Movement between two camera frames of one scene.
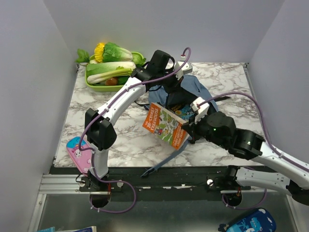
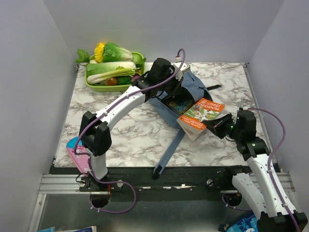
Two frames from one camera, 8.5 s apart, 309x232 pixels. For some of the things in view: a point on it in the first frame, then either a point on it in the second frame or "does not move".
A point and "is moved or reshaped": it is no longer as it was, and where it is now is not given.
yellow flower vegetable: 98,51 does not move
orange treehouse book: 165,125 is moved or reshaped
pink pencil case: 82,158 does not move
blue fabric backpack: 181,92 -> 170,116
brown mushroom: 111,81 does not move
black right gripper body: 203,128 -> 231,130
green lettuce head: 112,52 does not move
